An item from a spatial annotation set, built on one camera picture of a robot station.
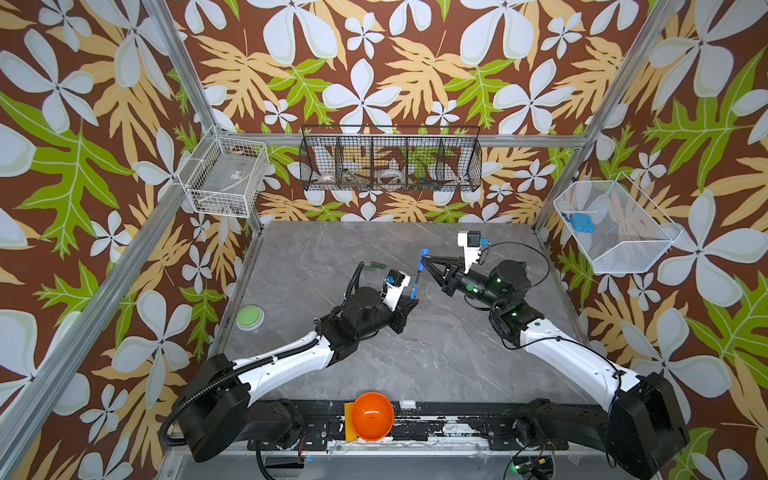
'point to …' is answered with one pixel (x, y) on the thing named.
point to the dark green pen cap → (382, 266)
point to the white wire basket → (224, 174)
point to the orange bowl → (372, 416)
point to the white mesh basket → (630, 230)
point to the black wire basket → (390, 158)
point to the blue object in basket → (582, 222)
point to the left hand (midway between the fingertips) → (414, 296)
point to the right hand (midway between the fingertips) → (423, 263)
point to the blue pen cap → (425, 252)
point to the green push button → (250, 317)
